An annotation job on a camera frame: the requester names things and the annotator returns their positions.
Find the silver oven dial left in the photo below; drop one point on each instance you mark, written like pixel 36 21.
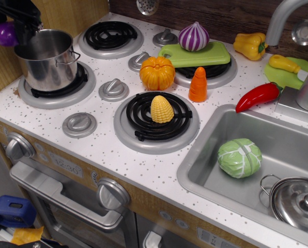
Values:
pixel 18 147

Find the blue plastic object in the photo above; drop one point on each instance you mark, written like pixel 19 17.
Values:
pixel 16 212

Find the black burner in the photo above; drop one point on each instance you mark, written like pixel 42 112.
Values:
pixel 216 75
pixel 80 88
pixel 110 40
pixel 135 128

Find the silver faucet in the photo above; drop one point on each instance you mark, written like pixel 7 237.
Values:
pixel 274 32

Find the silver knob front left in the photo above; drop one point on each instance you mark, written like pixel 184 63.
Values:
pixel 79 125

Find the back left black burner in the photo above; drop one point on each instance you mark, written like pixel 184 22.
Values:
pixel 110 40

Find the back right black burner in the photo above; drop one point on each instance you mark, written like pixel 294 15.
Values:
pixel 216 75

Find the purple striped toy onion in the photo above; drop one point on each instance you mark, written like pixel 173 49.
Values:
pixel 193 37

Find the front right black burner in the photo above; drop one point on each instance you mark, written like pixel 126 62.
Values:
pixel 135 128

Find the purple toy eggplant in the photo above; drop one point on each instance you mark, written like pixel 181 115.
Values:
pixel 8 36

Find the silver oven dial right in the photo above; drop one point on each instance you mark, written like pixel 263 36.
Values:
pixel 111 195

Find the silver sink basin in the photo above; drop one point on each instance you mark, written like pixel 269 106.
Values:
pixel 284 148

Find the yellow cloth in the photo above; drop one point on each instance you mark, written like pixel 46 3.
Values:
pixel 26 235

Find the green cutting board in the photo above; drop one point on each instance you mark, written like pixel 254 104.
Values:
pixel 215 53

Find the hanging perforated steel spoon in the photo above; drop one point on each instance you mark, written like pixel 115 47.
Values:
pixel 147 7

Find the yellow toy bell pepper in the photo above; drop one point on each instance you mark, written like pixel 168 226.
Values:
pixel 252 46

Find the silver knob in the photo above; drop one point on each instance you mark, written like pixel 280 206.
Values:
pixel 113 91
pixel 79 125
pixel 165 37
pixel 136 61

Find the front left black burner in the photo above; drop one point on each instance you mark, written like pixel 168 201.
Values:
pixel 80 88

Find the steel pot with lid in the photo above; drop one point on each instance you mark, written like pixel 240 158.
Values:
pixel 288 199

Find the yellow handled toy knife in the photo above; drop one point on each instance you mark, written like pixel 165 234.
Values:
pixel 283 63

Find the green toy cabbage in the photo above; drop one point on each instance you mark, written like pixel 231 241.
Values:
pixel 240 158

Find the silver knob back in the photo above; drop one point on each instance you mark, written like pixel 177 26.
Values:
pixel 165 37

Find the silver oven dial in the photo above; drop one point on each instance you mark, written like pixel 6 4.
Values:
pixel 111 195
pixel 18 147

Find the silver dishwasher handle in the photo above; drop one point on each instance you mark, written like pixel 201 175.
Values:
pixel 152 240

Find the tall steel pot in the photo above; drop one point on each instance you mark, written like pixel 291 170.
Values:
pixel 48 61

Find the silver knob centre left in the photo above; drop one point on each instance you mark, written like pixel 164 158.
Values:
pixel 113 91

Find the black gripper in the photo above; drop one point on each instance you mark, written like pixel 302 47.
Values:
pixel 26 16

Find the silver oven door handle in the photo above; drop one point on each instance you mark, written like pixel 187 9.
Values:
pixel 50 190

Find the orange toy carrot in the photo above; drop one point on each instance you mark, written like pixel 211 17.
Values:
pixel 198 86

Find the yellow toy corn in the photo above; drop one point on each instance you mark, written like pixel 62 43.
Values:
pixel 161 110

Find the orange toy pumpkin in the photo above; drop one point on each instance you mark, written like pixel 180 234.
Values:
pixel 157 73

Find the red toy chili pepper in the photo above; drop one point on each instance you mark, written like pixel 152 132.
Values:
pixel 261 94

